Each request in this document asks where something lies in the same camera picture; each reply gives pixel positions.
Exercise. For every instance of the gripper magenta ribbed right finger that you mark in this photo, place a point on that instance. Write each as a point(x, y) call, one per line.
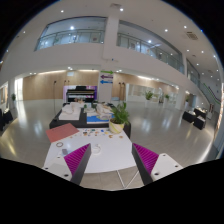
point(153, 166)

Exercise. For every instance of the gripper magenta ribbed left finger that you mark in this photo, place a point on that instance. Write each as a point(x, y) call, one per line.
point(72, 166)

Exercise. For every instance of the white charger with cable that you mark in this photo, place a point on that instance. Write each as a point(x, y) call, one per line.
point(96, 149)

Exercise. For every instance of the white rectangular table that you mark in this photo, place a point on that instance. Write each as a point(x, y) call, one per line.
point(109, 152)

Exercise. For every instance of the red paper sheet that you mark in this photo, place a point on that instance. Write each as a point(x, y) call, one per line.
point(60, 132)

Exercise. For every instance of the blue board on platform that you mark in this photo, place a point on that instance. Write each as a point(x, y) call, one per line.
point(97, 119)

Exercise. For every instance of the black display platform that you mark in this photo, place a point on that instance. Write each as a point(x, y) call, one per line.
point(80, 123)

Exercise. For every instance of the white architectural model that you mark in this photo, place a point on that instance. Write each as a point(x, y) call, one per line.
point(70, 112)

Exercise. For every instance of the potted green plant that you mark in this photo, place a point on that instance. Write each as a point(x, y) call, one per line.
point(120, 118)

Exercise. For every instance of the distant potted plant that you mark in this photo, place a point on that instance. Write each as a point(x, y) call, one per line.
point(148, 95)

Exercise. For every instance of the black display stand right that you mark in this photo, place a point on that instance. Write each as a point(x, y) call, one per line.
point(197, 117)

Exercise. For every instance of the black upright piano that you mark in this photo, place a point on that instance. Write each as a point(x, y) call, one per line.
point(80, 93)

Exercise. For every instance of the coloured direction signs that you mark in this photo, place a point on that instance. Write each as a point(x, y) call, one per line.
point(106, 77)

